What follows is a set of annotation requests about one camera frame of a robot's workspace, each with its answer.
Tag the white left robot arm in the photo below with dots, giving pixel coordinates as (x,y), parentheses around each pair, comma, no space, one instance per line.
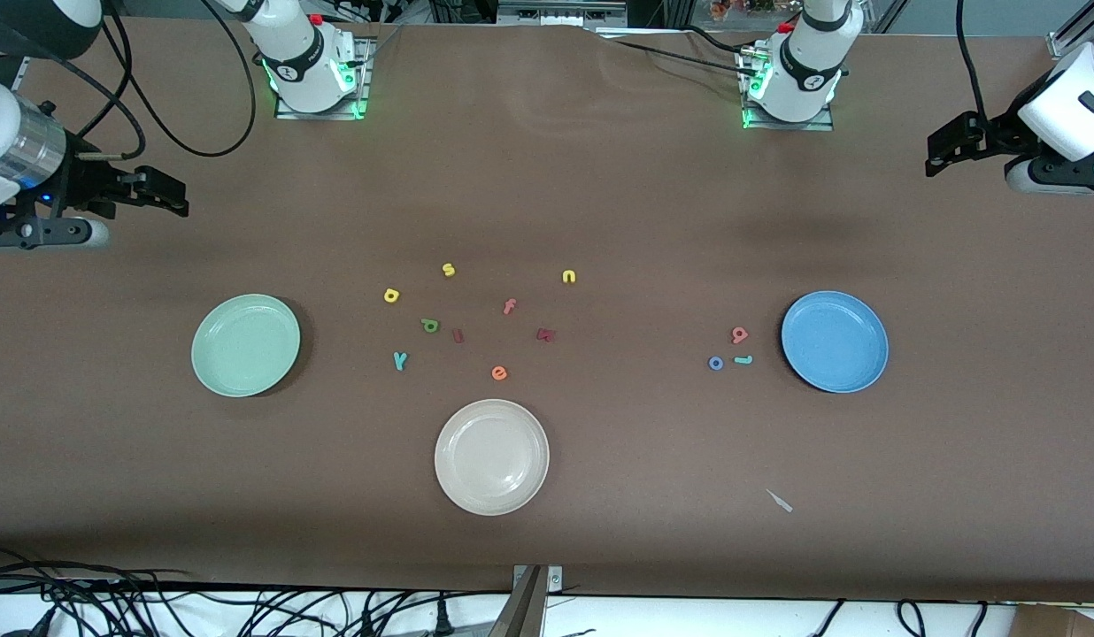
(808,71)

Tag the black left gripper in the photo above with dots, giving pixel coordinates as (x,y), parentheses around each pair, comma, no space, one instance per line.
(996,134)

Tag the grey metal beam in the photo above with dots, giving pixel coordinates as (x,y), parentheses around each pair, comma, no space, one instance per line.
(520,615)

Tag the beige plate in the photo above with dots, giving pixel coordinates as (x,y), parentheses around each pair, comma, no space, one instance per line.
(491,456)

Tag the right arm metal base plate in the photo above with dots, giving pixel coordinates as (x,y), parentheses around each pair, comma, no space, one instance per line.
(364,84)

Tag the grey metal table bracket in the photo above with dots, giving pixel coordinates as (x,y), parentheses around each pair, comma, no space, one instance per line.
(554,579)

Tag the grey metal box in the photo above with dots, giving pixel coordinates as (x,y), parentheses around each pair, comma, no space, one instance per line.
(560,13)

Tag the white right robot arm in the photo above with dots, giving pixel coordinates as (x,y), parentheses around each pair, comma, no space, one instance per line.
(304,62)

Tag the aluminium frame profile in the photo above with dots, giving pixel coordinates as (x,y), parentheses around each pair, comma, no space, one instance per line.
(1056,42)

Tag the brown cardboard box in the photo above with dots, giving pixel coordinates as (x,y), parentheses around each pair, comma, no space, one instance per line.
(1060,624)

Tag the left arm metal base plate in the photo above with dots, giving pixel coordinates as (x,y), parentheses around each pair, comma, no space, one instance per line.
(826,121)

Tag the green plate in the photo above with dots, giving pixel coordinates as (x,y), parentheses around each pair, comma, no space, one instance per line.
(245,345)

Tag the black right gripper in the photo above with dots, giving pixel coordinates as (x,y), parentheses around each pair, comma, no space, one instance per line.
(80,187)

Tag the small white paper scrap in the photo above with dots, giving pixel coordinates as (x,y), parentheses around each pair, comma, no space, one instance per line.
(780,502)

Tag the blue plate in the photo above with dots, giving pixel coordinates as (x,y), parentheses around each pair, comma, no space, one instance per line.
(835,341)

